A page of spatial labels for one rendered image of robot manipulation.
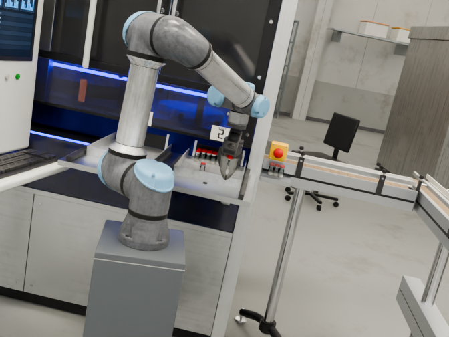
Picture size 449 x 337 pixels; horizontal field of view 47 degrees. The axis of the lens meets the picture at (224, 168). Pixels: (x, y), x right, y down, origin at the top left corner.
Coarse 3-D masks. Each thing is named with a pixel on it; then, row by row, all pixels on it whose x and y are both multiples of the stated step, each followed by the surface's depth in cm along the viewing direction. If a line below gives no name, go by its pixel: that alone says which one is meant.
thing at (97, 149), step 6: (114, 132) 227; (102, 138) 211; (108, 138) 219; (114, 138) 228; (90, 144) 198; (96, 144) 205; (102, 144) 213; (108, 144) 217; (90, 150) 196; (96, 150) 195; (102, 150) 195; (150, 150) 222; (156, 150) 224; (162, 150) 226; (168, 150) 222; (96, 156) 196; (150, 156) 212; (156, 156) 200
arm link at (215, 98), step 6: (210, 90) 175; (216, 90) 173; (210, 96) 175; (216, 96) 174; (222, 96) 173; (210, 102) 176; (216, 102) 174; (222, 102) 174; (228, 102) 173; (228, 108) 176
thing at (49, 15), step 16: (48, 0) 211; (48, 16) 212; (48, 32) 214; (48, 48) 215; (272, 48) 300; (80, 64) 215; (96, 64) 214; (112, 64) 214; (160, 80) 213; (176, 80) 212; (160, 128) 218
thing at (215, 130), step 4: (212, 128) 215; (216, 128) 215; (220, 128) 215; (224, 128) 214; (228, 128) 214; (212, 132) 215; (216, 132) 215; (220, 132) 215; (224, 132) 215; (228, 132) 215; (212, 136) 216; (216, 136) 216; (220, 136) 215; (224, 136) 215; (220, 140) 216
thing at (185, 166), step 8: (184, 160) 216; (192, 160) 219; (176, 168) 193; (184, 168) 193; (192, 168) 206; (208, 168) 211; (216, 168) 214; (240, 168) 222; (184, 176) 194; (192, 176) 193; (200, 176) 193; (208, 176) 193; (216, 176) 193; (232, 176) 207; (240, 176) 210; (224, 184) 193; (232, 184) 193; (240, 184) 192
